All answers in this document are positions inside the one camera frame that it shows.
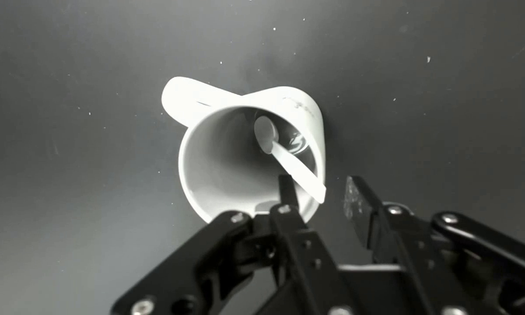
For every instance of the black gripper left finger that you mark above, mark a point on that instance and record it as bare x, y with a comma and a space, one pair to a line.
309, 262

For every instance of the white ceramic mug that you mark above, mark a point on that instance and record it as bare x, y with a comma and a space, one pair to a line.
216, 168

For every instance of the white plastic spoon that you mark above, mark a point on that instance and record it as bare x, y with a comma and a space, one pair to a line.
295, 166

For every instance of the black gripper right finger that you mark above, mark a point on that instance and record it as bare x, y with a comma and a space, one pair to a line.
414, 250

